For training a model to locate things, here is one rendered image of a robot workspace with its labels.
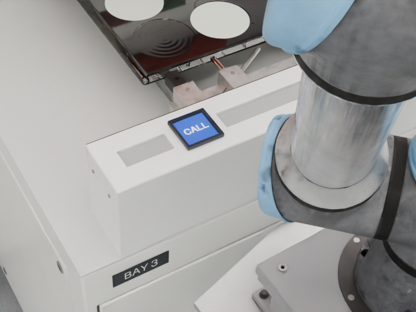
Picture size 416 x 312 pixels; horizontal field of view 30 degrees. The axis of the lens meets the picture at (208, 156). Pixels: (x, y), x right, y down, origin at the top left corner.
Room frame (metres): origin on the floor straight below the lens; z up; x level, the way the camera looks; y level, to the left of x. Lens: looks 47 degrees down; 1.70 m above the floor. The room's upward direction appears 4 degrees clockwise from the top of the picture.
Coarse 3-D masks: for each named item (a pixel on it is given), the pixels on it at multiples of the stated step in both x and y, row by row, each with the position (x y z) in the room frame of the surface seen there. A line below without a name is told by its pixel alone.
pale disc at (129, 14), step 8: (112, 0) 1.08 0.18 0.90; (120, 0) 1.08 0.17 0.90; (128, 0) 1.08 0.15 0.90; (136, 0) 1.08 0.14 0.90; (144, 0) 1.08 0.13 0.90; (152, 0) 1.09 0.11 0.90; (160, 0) 1.09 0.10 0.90; (112, 8) 1.06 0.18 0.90; (120, 8) 1.06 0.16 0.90; (128, 8) 1.06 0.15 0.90; (136, 8) 1.06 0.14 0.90; (144, 8) 1.06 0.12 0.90; (152, 8) 1.06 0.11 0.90; (160, 8) 1.06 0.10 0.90; (120, 16) 1.04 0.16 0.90; (128, 16) 1.04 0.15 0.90; (136, 16) 1.04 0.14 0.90; (144, 16) 1.04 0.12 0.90; (152, 16) 1.04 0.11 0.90
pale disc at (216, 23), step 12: (192, 12) 1.06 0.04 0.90; (204, 12) 1.06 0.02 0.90; (216, 12) 1.07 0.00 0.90; (228, 12) 1.07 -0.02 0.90; (240, 12) 1.07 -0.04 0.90; (192, 24) 1.03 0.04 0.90; (204, 24) 1.03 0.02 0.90; (216, 24) 1.03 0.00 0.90; (228, 24) 1.04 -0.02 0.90; (240, 24) 1.04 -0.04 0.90; (216, 36) 1.00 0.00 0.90; (228, 36) 1.00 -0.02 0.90
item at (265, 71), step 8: (272, 64) 0.96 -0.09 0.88; (280, 64) 0.97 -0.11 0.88; (288, 64) 0.97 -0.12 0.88; (296, 64) 0.97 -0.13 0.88; (256, 72) 0.94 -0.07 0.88; (264, 72) 0.94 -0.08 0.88; (272, 72) 0.94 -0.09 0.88; (208, 88) 0.90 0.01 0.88; (216, 88) 0.90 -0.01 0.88; (208, 96) 0.88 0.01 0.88; (168, 104) 0.86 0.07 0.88; (168, 112) 0.86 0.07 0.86
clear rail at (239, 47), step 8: (248, 40) 0.99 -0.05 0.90; (256, 40) 1.00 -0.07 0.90; (264, 40) 1.00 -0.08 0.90; (224, 48) 0.97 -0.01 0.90; (232, 48) 0.97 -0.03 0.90; (240, 48) 0.98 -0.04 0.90; (248, 48) 0.98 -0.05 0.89; (208, 56) 0.95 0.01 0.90; (216, 56) 0.95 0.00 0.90; (224, 56) 0.96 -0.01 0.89; (184, 64) 0.92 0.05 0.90; (192, 64) 0.93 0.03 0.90; (200, 64) 0.93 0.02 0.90; (160, 72) 0.90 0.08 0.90; (152, 80) 0.89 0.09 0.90
